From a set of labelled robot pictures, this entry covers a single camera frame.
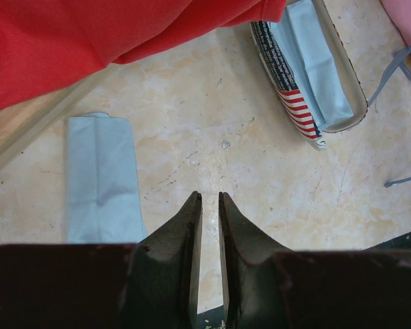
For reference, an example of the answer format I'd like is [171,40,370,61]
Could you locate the folded pink t-shirt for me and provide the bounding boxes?
[381,0,411,45]

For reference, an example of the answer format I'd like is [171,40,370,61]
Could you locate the narrow blue cleaning cloth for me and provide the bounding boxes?
[66,112,147,243]

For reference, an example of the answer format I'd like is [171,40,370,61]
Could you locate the red tank top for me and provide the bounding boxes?
[0,0,286,110]

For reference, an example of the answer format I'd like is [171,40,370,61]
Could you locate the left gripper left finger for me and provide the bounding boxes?
[0,192,202,328]

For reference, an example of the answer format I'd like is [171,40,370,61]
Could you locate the grey-framed sunglasses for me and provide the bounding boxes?
[366,40,411,188]

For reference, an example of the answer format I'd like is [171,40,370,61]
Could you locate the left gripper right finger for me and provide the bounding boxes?
[219,193,411,328]

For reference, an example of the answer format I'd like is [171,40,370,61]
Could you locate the square blue cleaning cloth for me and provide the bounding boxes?
[270,1,353,130]

